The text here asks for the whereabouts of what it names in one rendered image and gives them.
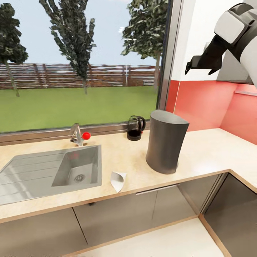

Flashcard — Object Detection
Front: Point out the paper coffee filter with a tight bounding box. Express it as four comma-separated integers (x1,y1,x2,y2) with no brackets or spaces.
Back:
110,171,127,192

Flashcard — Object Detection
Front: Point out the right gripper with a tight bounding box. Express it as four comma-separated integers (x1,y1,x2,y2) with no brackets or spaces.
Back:
185,49,223,75

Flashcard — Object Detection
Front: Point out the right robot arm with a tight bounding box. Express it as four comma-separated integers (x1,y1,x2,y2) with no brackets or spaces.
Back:
185,3,257,90

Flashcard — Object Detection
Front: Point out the electric kettle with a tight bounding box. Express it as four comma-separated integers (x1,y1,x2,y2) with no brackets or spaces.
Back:
127,115,146,141

